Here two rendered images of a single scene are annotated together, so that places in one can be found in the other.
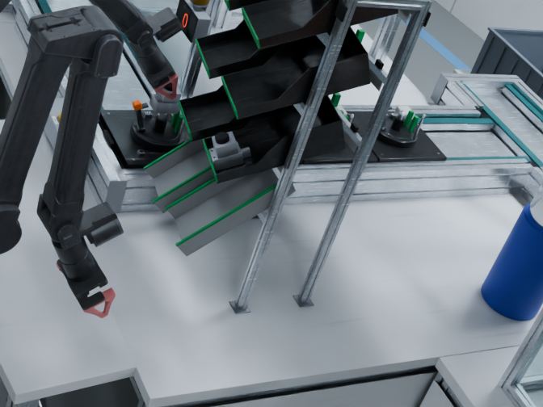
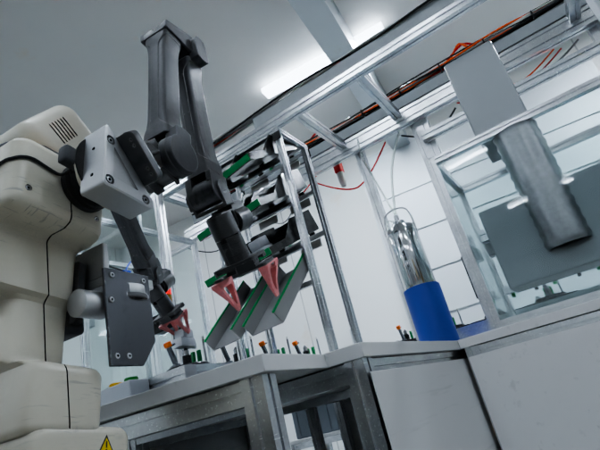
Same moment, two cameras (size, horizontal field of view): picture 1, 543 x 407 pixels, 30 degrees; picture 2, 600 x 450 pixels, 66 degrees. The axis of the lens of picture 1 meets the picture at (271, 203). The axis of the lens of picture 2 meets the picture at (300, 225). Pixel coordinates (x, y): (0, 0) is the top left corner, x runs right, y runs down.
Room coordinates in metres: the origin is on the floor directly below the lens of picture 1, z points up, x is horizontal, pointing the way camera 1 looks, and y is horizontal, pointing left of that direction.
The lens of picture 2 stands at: (0.58, 0.56, 0.75)
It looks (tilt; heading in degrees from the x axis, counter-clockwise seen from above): 22 degrees up; 335
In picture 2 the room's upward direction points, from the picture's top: 15 degrees counter-clockwise
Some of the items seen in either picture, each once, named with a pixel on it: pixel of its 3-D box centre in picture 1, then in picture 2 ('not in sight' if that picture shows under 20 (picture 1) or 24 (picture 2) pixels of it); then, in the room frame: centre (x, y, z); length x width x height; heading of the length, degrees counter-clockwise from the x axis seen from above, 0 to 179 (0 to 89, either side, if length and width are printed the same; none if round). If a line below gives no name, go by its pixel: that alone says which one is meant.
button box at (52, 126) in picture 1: (64, 129); (117, 397); (2.13, 0.56, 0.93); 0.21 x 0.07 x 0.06; 36
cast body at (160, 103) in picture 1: (170, 97); (185, 337); (2.19, 0.33, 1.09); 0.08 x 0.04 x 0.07; 127
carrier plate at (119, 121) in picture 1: (156, 138); not in sight; (2.19, 0.33, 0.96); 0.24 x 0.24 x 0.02; 36
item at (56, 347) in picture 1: (88, 228); (187, 406); (1.89, 0.39, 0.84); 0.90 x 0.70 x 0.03; 43
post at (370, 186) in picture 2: not in sight; (384, 226); (2.48, -0.81, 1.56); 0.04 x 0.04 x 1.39; 36
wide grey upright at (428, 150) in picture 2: not in sight; (449, 196); (2.19, -1.02, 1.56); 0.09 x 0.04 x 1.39; 36
